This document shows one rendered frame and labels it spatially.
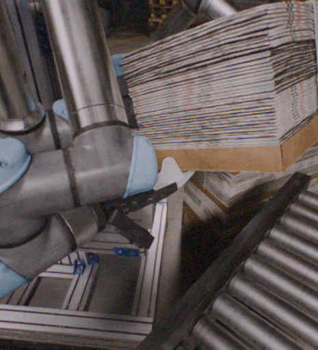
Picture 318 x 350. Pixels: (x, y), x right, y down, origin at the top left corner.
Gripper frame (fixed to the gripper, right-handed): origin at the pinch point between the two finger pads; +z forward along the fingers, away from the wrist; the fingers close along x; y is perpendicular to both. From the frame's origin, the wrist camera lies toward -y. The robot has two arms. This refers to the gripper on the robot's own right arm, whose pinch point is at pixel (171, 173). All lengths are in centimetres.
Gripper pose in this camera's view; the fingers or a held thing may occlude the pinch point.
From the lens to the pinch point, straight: 58.0
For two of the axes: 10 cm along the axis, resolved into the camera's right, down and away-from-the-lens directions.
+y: -2.8, -9.0, -3.3
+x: -6.9, -0.5, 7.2
